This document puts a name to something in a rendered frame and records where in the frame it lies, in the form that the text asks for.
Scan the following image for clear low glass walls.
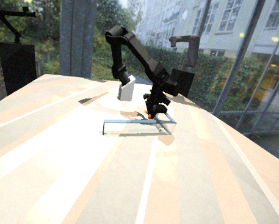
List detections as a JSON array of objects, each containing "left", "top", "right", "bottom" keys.
[{"left": 104, "top": 113, "right": 176, "bottom": 135}]

